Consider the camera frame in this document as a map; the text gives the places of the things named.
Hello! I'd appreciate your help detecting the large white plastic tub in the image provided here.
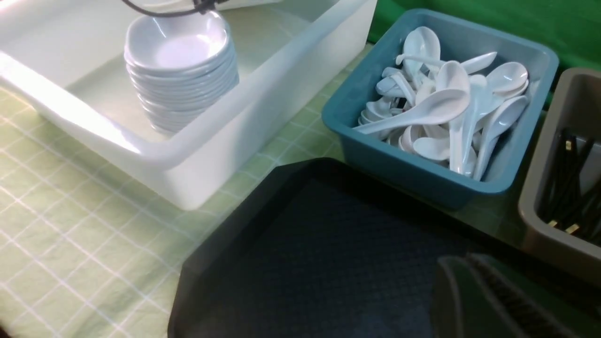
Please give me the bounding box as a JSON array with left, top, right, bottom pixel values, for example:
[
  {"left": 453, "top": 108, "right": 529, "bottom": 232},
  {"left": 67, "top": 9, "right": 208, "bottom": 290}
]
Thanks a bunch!
[{"left": 1, "top": 0, "right": 377, "bottom": 210}]

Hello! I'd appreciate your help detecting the brown plastic bin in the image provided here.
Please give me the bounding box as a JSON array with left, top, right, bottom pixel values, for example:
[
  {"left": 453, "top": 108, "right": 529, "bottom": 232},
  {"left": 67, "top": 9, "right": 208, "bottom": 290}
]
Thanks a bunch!
[{"left": 518, "top": 67, "right": 600, "bottom": 287}]

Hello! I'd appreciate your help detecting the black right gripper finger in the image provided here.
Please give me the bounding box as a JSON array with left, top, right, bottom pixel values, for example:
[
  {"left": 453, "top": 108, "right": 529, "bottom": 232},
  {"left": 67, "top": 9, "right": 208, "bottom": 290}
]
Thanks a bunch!
[{"left": 431, "top": 253, "right": 600, "bottom": 338}]

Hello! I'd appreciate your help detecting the teal plastic bin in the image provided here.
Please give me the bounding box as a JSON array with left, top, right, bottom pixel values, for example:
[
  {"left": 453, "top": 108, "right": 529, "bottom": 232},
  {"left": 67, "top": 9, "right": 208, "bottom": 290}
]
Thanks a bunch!
[{"left": 322, "top": 8, "right": 559, "bottom": 209}]

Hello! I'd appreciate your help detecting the stack of small white bowls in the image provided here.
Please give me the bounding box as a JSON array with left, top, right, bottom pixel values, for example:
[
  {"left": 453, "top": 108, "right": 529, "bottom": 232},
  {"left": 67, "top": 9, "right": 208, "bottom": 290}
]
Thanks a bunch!
[{"left": 123, "top": 11, "right": 240, "bottom": 134}]

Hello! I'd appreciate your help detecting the green backdrop cloth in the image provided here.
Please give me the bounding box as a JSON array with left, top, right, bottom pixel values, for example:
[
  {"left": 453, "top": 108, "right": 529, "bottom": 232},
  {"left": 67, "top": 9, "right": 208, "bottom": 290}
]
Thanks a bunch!
[{"left": 368, "top": 0, "right": 601, "bottom": 70}]

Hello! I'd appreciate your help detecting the pile of white spoons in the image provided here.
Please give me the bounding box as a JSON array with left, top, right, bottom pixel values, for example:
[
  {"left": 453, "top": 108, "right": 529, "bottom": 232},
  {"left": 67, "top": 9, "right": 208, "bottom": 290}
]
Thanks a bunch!
[{"left": 355, "top": 26, "right": 529, "bottom": 181}]

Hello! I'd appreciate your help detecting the black chopsticks bundle in bin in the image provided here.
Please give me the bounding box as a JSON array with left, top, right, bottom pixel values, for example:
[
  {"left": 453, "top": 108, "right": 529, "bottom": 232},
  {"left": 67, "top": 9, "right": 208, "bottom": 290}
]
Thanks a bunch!
[{"left": 538, "top": 128, "right": 600, "bottom": 246}]

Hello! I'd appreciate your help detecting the green checked tablecloth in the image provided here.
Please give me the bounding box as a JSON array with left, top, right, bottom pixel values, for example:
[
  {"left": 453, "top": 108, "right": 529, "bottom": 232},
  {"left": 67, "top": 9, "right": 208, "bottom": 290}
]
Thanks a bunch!
[{"left": 0, "top": 45, "right": 371, "bottom": 338}]

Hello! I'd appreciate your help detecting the black plastic tray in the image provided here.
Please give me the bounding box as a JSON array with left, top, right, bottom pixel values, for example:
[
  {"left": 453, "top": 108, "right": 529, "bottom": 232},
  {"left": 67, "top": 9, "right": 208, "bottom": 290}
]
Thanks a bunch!
[{"left": 167, "top": 158, "right": 600, "bottom": 338}]

